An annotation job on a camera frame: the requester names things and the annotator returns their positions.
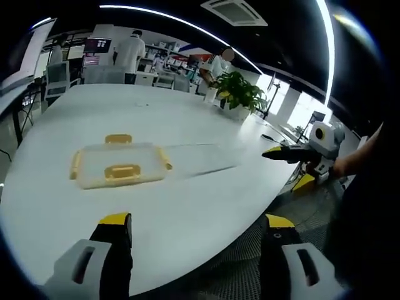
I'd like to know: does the ceiling air vent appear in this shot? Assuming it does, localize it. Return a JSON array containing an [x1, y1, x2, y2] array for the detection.
[[199, 0, 269, 26]]

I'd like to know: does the black tripod stand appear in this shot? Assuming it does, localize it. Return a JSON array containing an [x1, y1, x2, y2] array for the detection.
[[264, 74, 283, 120]]

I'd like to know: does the green potted plant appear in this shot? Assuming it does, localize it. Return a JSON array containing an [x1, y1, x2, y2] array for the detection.
[[214, 71, 269, 121]]

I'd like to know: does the dark computer monitor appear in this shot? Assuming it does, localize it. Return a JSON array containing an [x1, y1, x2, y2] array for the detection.
[[83, 37, 113, 54]]

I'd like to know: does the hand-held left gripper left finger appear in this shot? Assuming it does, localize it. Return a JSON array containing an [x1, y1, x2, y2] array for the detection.
[[43, 212, 134, 296]]

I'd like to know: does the ceiling light strip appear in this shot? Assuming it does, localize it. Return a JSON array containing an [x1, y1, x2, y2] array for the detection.
[[99, 4, 264, 75], [315, 0, 334, 106]]

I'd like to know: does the white office chair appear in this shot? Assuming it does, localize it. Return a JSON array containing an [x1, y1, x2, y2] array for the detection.
[[44, 60, 81, 100]]

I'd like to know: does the person's dark clothing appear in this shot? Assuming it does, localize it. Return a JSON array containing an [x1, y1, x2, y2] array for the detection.
[[321, 124, 400, 284]]

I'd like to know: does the clear box with yellow buckles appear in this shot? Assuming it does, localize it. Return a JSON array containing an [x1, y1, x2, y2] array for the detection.
[[69, 134, 174, 191]]

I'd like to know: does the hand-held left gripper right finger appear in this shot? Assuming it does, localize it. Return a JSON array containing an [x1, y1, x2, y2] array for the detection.
[[258, 214, 348, 296]]

